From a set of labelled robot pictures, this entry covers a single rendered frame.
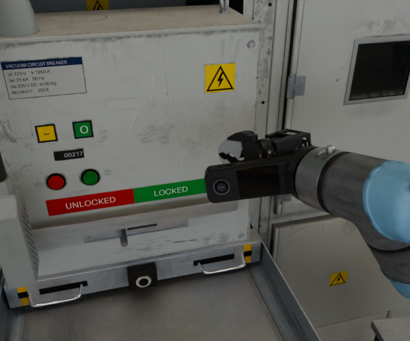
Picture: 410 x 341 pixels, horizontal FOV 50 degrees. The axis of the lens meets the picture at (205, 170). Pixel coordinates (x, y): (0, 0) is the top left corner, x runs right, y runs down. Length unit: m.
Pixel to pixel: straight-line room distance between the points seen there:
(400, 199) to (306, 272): 0.99
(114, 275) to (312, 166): 0.56
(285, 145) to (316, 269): 0.86
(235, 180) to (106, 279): 0.48
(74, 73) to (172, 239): 0.40
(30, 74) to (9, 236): 0.26
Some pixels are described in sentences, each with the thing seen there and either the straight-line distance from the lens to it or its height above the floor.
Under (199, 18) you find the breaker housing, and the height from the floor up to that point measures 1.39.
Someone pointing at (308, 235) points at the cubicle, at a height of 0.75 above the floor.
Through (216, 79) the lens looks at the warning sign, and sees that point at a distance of 0.79.
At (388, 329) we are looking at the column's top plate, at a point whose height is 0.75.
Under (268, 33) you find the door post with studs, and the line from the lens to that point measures 1.01.
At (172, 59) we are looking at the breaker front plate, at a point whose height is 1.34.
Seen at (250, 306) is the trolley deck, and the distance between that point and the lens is 0.96.
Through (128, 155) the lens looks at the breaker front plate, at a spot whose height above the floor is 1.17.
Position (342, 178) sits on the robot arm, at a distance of 0.48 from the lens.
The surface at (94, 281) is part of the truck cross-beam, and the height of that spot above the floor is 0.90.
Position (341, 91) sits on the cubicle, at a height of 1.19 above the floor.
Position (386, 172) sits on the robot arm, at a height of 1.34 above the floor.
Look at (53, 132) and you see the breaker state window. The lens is 0.79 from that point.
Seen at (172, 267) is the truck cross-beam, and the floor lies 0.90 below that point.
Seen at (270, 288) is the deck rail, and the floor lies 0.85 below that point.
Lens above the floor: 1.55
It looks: 30 degrees down
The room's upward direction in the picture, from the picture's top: straight up
